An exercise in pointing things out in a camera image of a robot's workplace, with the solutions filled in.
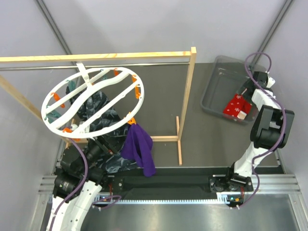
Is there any red snowflake sock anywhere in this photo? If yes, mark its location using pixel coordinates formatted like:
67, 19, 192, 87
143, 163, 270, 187
223, 94, 252, 120

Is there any orange front clip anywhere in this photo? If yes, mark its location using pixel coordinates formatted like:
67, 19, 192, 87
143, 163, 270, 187
62, 128, 81, 141

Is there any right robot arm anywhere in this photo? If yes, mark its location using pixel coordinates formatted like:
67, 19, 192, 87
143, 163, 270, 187
224, 71, 295, 191

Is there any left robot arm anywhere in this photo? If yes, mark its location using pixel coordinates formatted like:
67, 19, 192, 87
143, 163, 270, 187
46, 139, 122, 231

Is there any orange clip right bar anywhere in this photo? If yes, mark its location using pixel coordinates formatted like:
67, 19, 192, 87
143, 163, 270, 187
131, 75, 141, 99

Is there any orange clip holding purple sock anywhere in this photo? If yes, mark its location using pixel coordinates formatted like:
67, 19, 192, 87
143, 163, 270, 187
128, 118, 137, 125

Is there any orange clip upper right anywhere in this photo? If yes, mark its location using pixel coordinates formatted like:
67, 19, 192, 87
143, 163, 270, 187
114, 68, 119, 76

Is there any white round clip hanger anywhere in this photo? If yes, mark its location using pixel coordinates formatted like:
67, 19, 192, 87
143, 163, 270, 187
41, 63, 144, 140

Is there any orange clip left rim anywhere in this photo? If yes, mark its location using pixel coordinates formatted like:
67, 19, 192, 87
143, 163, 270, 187
51, 92, 65, 108

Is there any teal clip front left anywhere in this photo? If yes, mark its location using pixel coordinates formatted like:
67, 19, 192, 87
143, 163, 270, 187
46, 110, 61, 123

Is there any grey plastic bin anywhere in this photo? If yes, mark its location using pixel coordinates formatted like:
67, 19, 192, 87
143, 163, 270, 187
200, 55, 258, 125

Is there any purple sock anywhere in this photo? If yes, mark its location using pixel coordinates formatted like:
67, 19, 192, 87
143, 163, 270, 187
121, 124, 156, 177

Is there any dark shark print cloth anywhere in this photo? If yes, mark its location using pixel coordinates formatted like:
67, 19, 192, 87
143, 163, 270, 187
61, 90, 138, 173

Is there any metal rack rod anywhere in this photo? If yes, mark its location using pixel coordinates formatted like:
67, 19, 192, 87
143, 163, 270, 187
0, 62, 189, 71

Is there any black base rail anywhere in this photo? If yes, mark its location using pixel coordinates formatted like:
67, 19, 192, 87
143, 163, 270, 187
55, 166, 253, 200

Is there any wooden clothes rack frame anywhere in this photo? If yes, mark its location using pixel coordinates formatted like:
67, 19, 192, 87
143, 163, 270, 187
0, 47, 197, 165

